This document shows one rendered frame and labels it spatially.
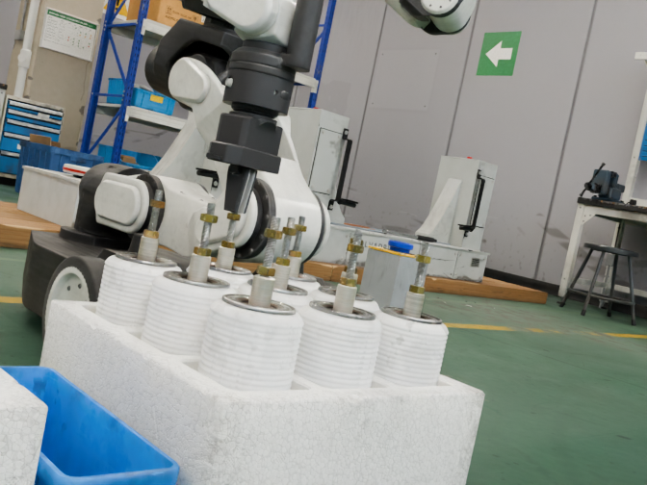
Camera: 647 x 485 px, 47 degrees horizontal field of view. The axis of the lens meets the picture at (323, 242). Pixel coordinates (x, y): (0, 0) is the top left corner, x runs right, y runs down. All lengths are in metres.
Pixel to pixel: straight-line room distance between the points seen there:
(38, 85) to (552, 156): 4.51
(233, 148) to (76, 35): 6.47
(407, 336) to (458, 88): 6.52
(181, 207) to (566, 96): 5.45
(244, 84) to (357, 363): 0.39
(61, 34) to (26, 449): 6.82
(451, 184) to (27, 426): 4.18
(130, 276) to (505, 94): 6.26
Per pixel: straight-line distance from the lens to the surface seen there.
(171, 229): 1.50
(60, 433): 0.88
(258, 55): 0.98
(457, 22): 1.59
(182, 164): 3.31
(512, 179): 6.78
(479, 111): 7.14
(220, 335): 0.73
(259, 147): 0.99
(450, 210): 4.58
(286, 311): 0.74
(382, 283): 1.15
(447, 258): 4.37
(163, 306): 0.82
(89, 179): 1.81
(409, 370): 0.89
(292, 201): 1.28
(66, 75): 7.36
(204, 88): 1.43
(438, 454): 0.92
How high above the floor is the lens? 0.37
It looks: 3 degrees down
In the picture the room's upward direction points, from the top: 12 degrees clockwise
